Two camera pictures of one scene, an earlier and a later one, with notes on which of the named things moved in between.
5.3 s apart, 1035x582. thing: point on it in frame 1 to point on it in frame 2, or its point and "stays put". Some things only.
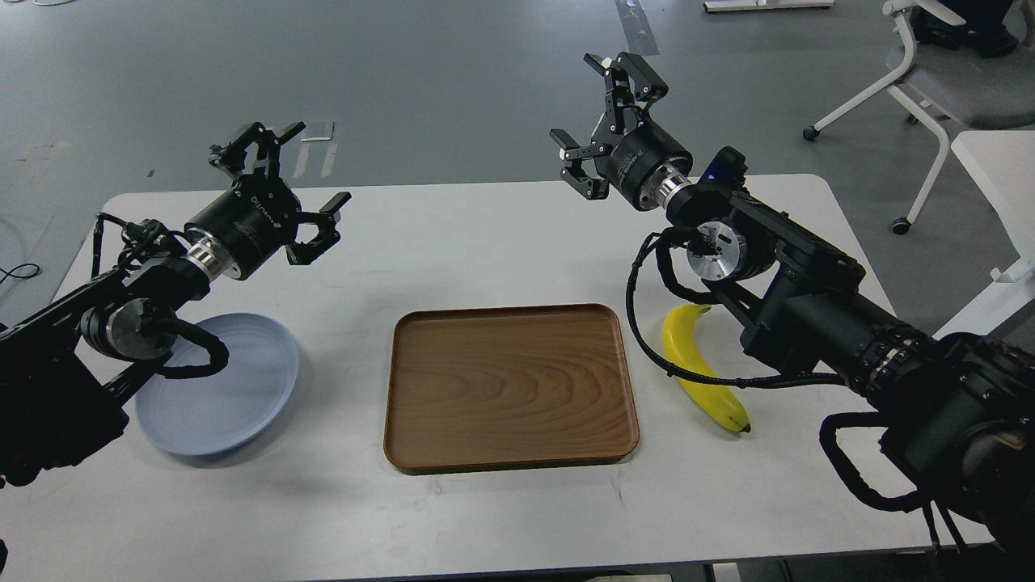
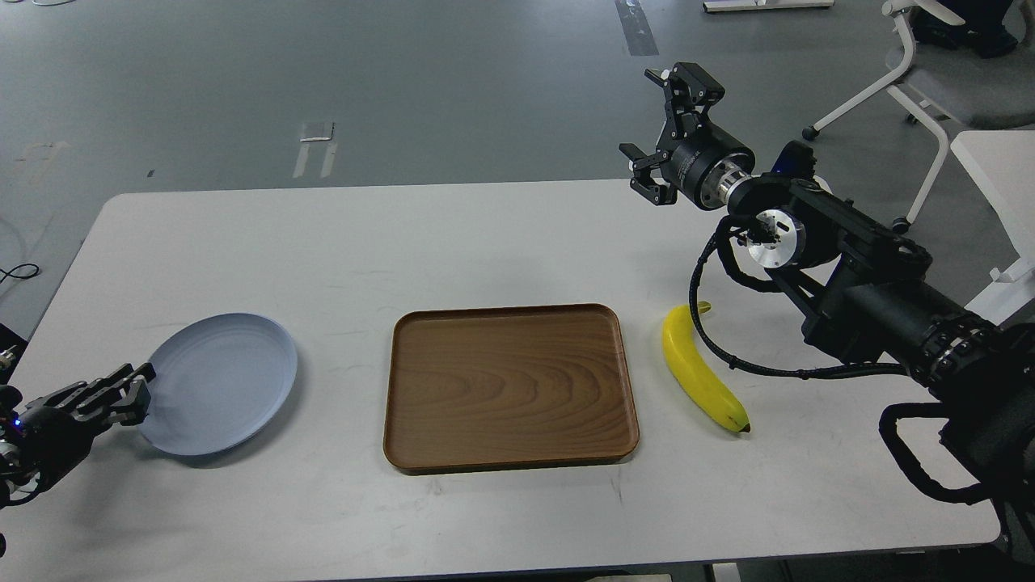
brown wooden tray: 509,388 stays put
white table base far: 751,6 stays put
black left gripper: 238,230 to 59,436
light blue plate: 219,412 stays put
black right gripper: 647,165 to 704,166
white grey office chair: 946,77 stays put
